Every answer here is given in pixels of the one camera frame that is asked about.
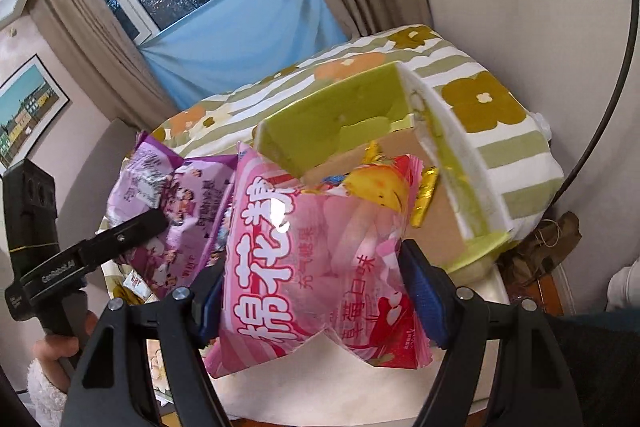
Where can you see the green cardboard box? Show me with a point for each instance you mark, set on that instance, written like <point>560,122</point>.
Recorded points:
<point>350,107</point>

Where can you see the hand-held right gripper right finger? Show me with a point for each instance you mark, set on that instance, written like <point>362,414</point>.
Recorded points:
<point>425,289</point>

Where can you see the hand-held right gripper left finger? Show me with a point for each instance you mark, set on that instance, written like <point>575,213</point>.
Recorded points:
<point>210,304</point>

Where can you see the framed street picture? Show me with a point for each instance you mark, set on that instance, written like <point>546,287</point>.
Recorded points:
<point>27,112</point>

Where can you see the white plastic bag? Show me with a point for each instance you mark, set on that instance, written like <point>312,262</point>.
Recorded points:
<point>625,287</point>

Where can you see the yellow snack packet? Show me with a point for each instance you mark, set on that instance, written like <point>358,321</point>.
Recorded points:
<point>380,187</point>

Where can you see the person's left forearm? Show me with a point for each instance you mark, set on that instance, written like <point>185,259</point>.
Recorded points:
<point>45,399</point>

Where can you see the cream floral bedsheet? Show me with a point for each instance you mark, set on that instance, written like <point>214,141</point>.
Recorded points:
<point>345,387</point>

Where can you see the gold wrapped candy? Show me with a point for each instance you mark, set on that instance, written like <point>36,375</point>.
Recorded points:
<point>425,202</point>

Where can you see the pink marshmallow bag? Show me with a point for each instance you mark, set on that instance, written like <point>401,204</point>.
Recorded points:
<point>310,267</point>

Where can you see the brown paper bag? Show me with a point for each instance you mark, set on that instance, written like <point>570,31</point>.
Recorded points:
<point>545,242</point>

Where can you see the person's left hand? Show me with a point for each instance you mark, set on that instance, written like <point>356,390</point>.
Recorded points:
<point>52,357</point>

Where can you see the striped floral blanket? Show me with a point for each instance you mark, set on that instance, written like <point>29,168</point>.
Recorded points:
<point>480,102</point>

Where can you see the purple snack bag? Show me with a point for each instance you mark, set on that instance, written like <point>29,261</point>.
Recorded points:
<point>185,202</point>

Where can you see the blue cloth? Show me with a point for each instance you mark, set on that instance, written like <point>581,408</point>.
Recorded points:
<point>250,37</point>

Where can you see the dark cloth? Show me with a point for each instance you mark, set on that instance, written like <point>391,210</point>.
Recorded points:
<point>605,367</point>

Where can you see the small red white packet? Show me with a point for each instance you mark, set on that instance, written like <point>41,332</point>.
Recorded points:
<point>132,287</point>

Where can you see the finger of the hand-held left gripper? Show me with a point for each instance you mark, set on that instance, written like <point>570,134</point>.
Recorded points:
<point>125,234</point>

